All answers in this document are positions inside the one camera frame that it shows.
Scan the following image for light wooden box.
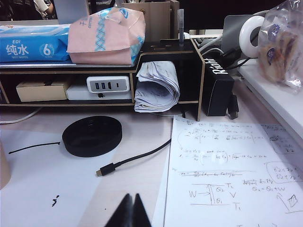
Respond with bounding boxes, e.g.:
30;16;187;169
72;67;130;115
122;1;180;40

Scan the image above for beige cardboard box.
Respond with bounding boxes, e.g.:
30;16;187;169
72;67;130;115
16;81;69;103

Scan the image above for handwritten note paper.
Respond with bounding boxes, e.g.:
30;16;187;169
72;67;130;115
163;115;303;227

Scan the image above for black round lid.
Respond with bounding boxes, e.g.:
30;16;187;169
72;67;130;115
62;115;123;158

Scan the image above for black cable plug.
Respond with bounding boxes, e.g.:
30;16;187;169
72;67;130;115
227;94;240;121

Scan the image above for white shelf board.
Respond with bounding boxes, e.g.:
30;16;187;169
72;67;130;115
238;62;303;142

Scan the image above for beige paper cup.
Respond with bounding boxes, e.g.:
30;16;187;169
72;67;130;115
0;139;12;190

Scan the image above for black wooden desk organizer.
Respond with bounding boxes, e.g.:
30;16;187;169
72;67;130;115
0;37;206;122

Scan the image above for black USB cable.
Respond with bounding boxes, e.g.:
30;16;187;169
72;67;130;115
96;138;172;177

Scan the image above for flat white box Apple logo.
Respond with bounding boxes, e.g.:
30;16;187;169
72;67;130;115
66;85;133;101

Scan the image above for black keyboard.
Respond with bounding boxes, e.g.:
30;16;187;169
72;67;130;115
193;36;223;48

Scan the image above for blue wet wipes pack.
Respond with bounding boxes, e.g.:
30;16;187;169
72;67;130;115
0;23;71;63

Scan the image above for white paper sheet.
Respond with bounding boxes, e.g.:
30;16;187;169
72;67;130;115
0;129;126;227

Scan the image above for white USB hub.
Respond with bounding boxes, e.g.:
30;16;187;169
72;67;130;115
86;75;131;94

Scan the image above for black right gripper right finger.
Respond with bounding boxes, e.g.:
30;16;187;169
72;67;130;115
133;193;152;227

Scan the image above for silver monitor stand column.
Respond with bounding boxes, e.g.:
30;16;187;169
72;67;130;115
53;0;88;24

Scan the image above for clear plastic bag of bread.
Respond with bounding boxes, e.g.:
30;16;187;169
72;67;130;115
257;0;303;95

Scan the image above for silver metal stand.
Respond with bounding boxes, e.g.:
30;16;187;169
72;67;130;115
222;14;261;52

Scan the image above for black box with white lettering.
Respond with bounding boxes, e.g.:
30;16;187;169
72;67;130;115
203;56;235;117

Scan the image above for white ring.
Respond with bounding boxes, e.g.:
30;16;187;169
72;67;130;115
239;16;267;58

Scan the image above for pink tissue pack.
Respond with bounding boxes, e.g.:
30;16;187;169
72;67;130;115
67;7;145;66

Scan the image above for folded stack of papers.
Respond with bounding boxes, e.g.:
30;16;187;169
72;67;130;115
134;61;180;114

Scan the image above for thick white cable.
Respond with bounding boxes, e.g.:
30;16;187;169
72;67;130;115
0;107;43;125

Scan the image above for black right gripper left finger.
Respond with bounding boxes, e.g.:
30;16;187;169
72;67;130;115
104;193;134;227

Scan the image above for grey pen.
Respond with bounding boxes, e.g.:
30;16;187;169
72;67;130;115
177;9;185;46

